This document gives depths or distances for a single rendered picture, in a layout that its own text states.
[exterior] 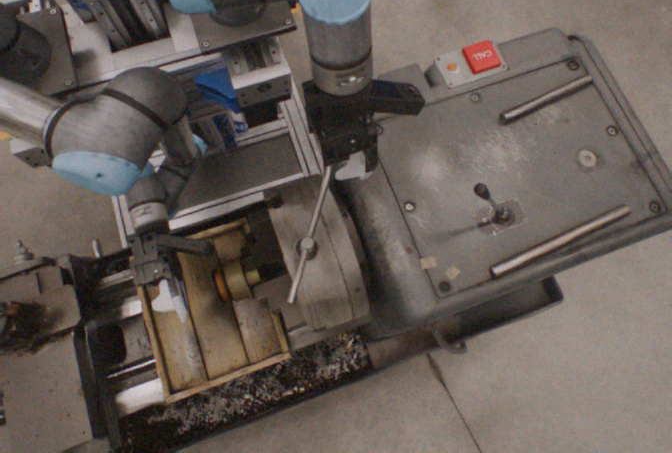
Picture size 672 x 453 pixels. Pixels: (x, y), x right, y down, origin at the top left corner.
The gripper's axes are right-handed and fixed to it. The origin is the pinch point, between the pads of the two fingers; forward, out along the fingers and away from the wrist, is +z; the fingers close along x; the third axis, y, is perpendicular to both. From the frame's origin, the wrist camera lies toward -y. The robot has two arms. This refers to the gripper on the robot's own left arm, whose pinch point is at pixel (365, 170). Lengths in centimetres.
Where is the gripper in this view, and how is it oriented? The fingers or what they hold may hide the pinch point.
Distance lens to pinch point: 78.3
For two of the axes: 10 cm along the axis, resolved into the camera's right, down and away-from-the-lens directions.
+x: 3.3, 7.6, -5.6
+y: -9.4, 3.2, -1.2
